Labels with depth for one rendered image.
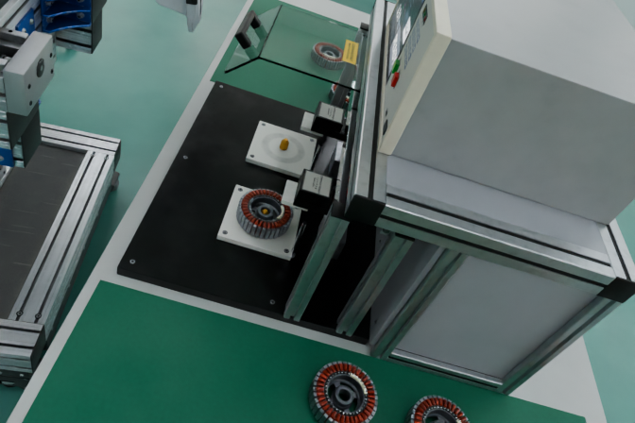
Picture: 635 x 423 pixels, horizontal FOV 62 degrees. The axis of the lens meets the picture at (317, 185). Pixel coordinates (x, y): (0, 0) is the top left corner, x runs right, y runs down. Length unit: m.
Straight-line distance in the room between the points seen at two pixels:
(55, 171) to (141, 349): 1.11
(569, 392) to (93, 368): 0.89
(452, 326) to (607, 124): 0.41
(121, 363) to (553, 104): 0.74
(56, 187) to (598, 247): 1.56
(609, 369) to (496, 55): 1.95
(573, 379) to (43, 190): 1.56
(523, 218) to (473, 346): 0.28
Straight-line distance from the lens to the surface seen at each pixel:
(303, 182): 0.99
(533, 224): 0.85
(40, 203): 1.85
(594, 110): 0.80
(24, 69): 1.02
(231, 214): 1.08
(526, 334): 0.99
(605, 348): 2.59
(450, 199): 0.79
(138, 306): 0.98
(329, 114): 1.18
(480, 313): 0.93
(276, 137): 1.29
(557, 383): 1.22
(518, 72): 0.75
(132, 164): 2.27
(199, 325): 0.97
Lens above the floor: 1.58
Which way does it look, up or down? 41 degrees down
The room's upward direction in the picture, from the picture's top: 23 degrees clockwise
